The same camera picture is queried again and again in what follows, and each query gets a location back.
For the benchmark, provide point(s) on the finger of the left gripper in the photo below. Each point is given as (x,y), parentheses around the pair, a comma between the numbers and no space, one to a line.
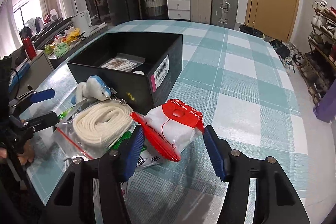
(44,121)
(26,100)

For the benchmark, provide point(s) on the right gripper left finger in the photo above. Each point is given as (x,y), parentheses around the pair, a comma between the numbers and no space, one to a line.
(72,199)

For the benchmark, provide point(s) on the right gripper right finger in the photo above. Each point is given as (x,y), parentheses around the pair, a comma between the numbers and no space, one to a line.
(276,198)

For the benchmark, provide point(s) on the bag of cream rope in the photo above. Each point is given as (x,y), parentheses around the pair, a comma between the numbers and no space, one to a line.
(89,129)

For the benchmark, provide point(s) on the white blue plush toy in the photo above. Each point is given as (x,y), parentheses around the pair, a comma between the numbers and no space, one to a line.
(94,88)

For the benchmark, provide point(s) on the bag of pinkish white laces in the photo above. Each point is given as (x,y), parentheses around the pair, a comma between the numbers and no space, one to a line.
(123,62)

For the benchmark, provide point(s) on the black cardboard box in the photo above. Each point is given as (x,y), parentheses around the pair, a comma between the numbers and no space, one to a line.
(141,67)

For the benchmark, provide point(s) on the red white balloon glue packet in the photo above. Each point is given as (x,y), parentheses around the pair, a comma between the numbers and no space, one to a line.
(171,127)

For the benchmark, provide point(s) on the person's left hand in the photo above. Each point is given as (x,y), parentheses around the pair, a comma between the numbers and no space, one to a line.
(24,158)

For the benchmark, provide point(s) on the grey low cabinet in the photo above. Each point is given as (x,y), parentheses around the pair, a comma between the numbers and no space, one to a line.
(34,72)

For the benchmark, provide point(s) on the red thermos bottle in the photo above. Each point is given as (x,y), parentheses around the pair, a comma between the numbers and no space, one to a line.
(29,48)

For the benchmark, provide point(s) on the yellow plastic bag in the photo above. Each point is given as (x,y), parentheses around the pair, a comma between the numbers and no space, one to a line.
(73,35)

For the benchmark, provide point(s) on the white electric kettle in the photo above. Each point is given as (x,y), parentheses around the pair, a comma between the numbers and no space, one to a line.
(82,20)

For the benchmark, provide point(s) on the purple bag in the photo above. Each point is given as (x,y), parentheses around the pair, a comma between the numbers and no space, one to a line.
(325,109)

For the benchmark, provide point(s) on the wooden shoe rack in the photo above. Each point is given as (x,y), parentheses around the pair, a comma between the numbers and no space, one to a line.
(319,70)

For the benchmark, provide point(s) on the grey white laundry basket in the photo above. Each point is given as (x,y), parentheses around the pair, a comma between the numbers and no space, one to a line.
(155,8)

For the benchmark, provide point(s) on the black trash bin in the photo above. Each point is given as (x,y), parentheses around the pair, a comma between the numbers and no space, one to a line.
(251,31)

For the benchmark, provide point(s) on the silver aluminium suitcase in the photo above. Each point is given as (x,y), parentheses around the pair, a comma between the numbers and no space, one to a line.
(224,13)

